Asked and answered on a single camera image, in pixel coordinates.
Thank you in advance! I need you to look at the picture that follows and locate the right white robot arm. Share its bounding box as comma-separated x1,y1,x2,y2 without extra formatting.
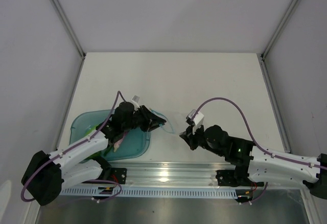
179,125,326,199

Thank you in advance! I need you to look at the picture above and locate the purple eggplant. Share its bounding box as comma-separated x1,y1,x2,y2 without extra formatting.
113,132,128,153

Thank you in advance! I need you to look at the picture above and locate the right aluminium frame post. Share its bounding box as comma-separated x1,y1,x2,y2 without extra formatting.
260,0,314,59

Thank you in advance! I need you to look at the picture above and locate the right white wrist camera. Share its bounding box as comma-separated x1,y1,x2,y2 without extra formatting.
186,109,204,134

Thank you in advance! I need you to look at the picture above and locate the white slotted cable duct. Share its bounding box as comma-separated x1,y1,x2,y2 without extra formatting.
60,186,238,199

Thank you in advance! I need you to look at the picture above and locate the clear zip top bag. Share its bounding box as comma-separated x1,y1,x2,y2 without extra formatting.
150,108,178,135

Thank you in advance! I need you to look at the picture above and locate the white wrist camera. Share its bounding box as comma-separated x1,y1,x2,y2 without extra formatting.
131,95,140,110
186,109,204,134

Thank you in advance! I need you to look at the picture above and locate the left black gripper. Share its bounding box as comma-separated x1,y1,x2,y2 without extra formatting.
122,105,166,133

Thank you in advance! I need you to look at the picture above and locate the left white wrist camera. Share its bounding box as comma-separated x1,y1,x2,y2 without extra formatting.
131,95,140,110

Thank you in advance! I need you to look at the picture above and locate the left aluminium frame post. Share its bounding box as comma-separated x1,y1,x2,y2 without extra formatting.
40,0,86,59

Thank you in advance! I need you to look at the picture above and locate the aluminium frame post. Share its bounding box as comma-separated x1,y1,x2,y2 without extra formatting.
40,0,86,59
260,0,314,59

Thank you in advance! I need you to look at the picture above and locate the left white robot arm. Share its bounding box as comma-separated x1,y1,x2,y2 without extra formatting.
20,102,167,206

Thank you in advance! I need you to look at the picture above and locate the blue plastic tray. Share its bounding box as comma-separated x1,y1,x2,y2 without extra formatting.
69,110,150,161

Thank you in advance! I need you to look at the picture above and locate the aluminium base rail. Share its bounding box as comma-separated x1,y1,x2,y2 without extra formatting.
61,161,276,189

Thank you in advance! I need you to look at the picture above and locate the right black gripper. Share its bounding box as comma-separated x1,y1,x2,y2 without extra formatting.
179,122,224,157

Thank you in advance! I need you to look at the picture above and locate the green bell pepper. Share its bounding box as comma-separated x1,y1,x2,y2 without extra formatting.
84,125,101,161

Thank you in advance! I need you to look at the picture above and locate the green chili pepper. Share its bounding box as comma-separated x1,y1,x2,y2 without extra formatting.
103,146,113,157

